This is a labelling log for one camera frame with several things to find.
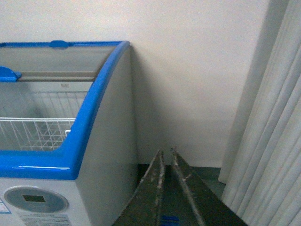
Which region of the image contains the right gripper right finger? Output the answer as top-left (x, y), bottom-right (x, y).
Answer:
top-left (170, 147), bottom-right (246, 226)

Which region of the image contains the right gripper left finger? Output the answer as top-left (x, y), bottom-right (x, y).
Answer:
top-left (114, 150), bottom-right (165, 226)

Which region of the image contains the sliding glass freezer lid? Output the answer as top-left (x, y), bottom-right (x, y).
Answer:
top-left (0, 40), bottom-right (119, 82)

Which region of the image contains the blue plastic shopping basket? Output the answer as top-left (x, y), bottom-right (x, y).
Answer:
top-left (161, 215), bottom-right (180, 226)

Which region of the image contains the white pleated curtain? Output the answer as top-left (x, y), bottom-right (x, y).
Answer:
top-left (220, 0), bottom-right (301, 226)

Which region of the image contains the white chest freezer blue trim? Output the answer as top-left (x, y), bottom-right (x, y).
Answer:
top-left (0, 41), bottom-right (137, 226)

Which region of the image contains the white wire freezer basket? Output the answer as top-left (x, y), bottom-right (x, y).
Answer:
top-left (0, 91), bottom-right (87, 151)

